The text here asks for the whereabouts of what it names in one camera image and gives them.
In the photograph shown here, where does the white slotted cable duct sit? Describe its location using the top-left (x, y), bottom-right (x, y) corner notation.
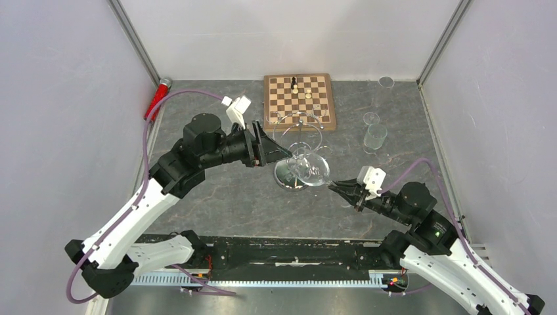
top-left (131, 272), bottom-right (387, 289)

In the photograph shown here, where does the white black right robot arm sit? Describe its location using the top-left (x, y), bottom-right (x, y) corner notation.
top-left (328, 179), bottom-right (545, 314)

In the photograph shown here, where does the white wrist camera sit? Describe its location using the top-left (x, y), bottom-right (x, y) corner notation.
top-left (221, 95), bottom-right (252, 129)
top-left (356, 165), bottom-right (386, 200)

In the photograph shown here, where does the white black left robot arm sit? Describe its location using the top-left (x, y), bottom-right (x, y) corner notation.
top-left (65, 113), bottom-right (292, 299)

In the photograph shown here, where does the red cylindrical can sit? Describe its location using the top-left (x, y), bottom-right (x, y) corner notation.
top-left (144, 77), bottom-right (173, 122)

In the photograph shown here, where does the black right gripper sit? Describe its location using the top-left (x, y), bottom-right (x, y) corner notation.
top-left (328, 176), bottom-right (413, 225)

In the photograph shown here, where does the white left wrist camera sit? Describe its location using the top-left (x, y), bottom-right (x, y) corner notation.
top-left (221, 95), bottom-right (252, 129)

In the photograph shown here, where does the wooden chessboard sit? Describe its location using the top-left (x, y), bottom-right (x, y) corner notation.
top-left (263, 73), bottom-right (338, 133)

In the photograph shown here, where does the chrome wine glass rack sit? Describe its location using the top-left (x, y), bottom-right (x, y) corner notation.
top-left (271, 112), bottom-right (326, 192)

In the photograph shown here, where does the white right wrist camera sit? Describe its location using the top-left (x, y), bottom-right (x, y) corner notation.
top-left (356, 165), bottom-right (386, 200)

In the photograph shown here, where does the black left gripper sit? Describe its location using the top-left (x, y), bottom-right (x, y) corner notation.
top-left (201, 119), bottom-right (292, 169)

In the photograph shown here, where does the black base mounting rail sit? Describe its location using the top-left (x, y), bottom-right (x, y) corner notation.
top-left (135, 234), bottom-right (423, 282)

